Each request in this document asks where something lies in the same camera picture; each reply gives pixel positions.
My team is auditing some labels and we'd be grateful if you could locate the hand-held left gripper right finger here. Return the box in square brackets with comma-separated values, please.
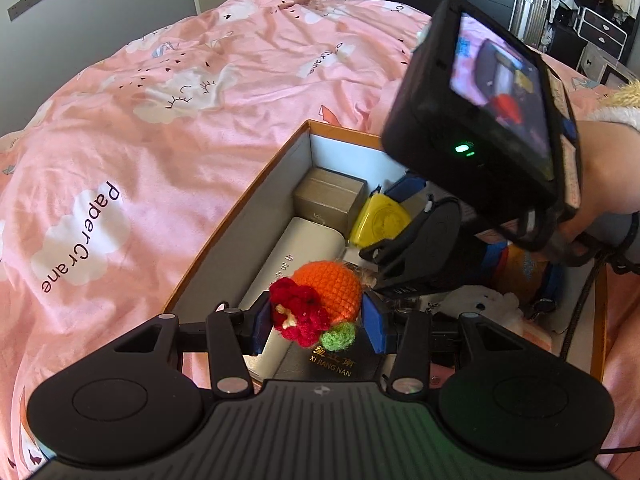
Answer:
[362, 291, 531, 396]

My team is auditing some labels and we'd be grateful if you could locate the silver suitcase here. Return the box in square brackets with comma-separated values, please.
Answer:
[509, 0, 556, 48]

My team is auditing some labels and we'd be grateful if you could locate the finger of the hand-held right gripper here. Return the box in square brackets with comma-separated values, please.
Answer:
[382, 172, 433, 216]
[357, 217, 432, 290]

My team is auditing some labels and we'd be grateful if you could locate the tan small box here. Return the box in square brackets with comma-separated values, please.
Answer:
[292, 167, 366, 233]

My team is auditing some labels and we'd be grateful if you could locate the orange cardboard box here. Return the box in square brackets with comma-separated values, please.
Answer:
[162, 119, 608, 386]

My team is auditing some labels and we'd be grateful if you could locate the pink striped white plush toy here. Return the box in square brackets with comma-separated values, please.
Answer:
[432, 284, 553, 361]

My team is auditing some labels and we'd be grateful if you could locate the blue and orange packet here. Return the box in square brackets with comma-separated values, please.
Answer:
[480, 242, 568, 306]

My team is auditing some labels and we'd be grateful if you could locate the orange crochet toy red flower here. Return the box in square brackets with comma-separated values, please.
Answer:
[269, 260, 365, 352]

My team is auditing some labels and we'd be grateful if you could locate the pink cloud print blanket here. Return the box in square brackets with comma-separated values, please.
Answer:
[0, 0, 640, 480]

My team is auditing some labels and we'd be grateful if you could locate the white long case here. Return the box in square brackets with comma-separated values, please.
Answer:
[235, 216, 347, 378]

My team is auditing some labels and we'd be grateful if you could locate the black box gold print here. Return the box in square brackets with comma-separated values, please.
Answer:
[272, 330, 401, 391]

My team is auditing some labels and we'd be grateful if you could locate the person's right forearm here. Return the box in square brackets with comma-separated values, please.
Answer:
[570, 80, 640, 246]

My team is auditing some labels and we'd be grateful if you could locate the yellow tape measure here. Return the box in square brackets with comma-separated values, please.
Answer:
[348, 192, 413, 248]

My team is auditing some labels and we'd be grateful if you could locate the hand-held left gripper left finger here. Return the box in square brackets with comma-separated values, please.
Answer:
[112, 292, 273, 398]

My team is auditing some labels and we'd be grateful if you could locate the black drawer unit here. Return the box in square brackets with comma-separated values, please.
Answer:
[575, 6, 629, 56]

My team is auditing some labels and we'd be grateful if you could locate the black cable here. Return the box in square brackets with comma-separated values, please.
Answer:
[560, 237, 640, 361]

